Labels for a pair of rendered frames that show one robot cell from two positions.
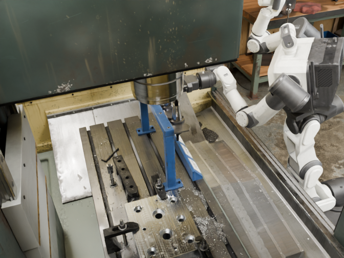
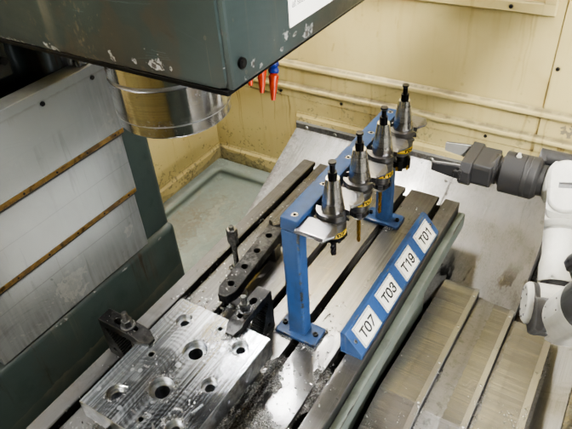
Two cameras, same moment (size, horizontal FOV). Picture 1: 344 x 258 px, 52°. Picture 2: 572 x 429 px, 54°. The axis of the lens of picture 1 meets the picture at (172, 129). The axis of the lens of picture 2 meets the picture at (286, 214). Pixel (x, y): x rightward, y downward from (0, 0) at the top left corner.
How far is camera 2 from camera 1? 88 cm
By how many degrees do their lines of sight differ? 40
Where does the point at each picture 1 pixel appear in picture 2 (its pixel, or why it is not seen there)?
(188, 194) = (306, 365)
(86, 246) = not seen: hidden behind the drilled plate
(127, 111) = (416, 175)
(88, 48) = not seen: outside the picture
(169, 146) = (288, 251)
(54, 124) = (298, 140)
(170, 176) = (293, 311)
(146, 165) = (312, 271)
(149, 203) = (206, 324)
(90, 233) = not seen: hidden behind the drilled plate
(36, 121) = (283, 122)
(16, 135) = (26, 92)
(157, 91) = (118, 100)
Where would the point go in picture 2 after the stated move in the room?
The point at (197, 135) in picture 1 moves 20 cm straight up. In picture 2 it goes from (508, 291) to (523, 236)
